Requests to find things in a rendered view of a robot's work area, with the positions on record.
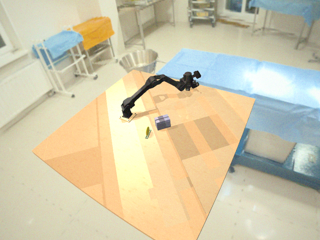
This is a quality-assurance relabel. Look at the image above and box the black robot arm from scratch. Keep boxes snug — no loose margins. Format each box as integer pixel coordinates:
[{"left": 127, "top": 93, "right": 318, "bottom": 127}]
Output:
[{"left": 121, "top": 72, "right": 199, "bottom": 118}]

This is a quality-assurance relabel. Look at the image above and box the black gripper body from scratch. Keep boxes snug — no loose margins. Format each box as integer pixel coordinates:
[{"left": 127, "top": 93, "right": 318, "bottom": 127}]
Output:
[{"left": 192, "top": 71, "right": 201, "bottom": 84}]

